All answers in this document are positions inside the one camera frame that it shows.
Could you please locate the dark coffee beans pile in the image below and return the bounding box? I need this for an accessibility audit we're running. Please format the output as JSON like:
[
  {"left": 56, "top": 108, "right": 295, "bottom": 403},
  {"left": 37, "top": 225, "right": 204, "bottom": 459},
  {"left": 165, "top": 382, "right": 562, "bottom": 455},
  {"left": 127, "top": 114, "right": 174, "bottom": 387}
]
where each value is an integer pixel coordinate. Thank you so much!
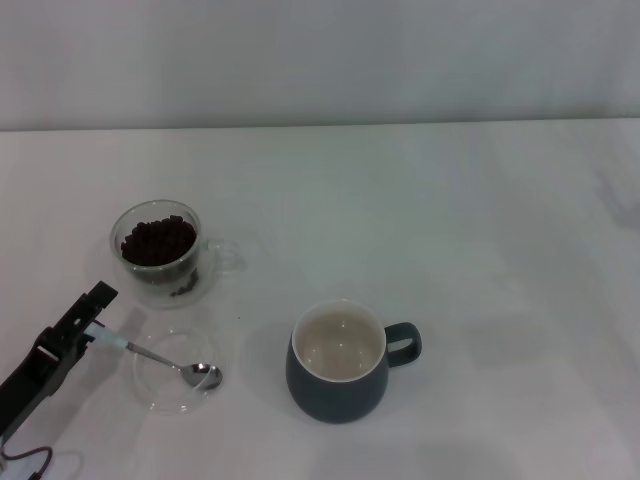
[{"left": 119, "top": 213, "right": 202, "bottom": 300}]

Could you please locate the blue-handled metal spoon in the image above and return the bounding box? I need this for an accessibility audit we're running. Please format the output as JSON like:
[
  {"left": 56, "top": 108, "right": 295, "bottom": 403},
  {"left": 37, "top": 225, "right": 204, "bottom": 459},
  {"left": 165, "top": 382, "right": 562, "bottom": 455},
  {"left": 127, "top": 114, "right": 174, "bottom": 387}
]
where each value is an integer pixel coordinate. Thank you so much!
[{"left": 84, "top": 325, "right": 224, "bottom": 392}]

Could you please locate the double-walled glass cup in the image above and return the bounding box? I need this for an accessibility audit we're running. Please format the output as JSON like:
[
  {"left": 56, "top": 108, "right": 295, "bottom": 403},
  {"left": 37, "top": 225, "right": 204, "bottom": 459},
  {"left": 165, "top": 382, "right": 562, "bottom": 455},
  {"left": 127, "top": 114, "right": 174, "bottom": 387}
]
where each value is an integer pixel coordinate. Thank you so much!
[{"left": 109, "top": 198, "right": 249, "bottom": 310}]

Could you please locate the clear glass saucer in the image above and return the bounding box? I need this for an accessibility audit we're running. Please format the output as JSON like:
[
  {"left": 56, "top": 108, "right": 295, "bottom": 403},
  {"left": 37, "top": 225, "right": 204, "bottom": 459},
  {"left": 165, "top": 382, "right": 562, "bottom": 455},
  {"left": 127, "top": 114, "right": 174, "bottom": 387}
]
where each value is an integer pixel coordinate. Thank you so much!
[{"left": 132, "top": 327, "right": 225, "bottom": 416}]

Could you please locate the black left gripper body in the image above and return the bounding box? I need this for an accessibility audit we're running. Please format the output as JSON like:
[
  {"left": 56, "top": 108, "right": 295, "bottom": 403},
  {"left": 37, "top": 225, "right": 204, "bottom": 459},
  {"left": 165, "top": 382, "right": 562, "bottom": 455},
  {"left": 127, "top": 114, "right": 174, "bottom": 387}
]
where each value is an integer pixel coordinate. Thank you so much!
[{"left": 0, "top": 344, "right": 64, "bottom": 439}]

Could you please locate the dark grey ceramic mug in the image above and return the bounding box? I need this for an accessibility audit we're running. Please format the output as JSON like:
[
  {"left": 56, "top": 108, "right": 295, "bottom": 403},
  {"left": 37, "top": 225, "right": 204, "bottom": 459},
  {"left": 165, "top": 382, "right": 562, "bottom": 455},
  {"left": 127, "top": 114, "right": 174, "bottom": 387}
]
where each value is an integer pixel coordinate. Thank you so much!
[{"left": 285, "top": 298, "right": 424, "bottom": 424}]

